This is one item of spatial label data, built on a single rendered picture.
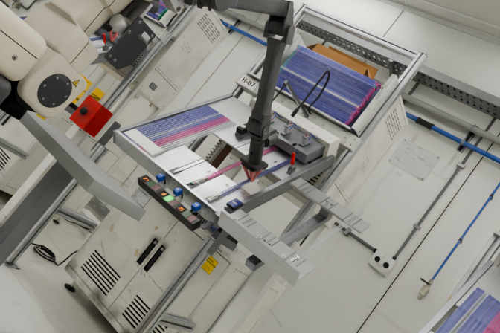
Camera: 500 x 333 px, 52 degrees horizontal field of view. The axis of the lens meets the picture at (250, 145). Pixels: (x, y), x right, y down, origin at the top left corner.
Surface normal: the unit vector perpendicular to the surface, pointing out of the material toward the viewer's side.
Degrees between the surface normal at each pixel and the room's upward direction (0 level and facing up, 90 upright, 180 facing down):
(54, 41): 82
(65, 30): 82
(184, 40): 90
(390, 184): 90
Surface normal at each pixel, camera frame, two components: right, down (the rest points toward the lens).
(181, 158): 0.14, -0.83
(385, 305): -0.37, -0.42
